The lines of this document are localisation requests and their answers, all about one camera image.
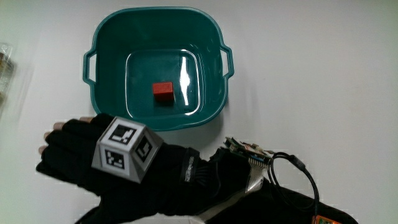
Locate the green circuit board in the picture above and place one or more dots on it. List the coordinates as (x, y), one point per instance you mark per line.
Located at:
(242, 149)

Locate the red block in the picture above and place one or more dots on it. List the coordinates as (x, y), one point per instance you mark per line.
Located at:
(163, 90)

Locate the person's right hand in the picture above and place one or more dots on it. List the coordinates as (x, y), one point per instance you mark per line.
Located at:
(77, 149)

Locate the teal plastic basin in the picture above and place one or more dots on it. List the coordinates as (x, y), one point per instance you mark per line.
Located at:
(140, 37)

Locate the clear plastic food container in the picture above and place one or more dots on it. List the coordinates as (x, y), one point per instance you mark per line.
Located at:
(6, 65)

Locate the orange sensor module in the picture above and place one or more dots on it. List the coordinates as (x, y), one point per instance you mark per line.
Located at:
(323, 221)

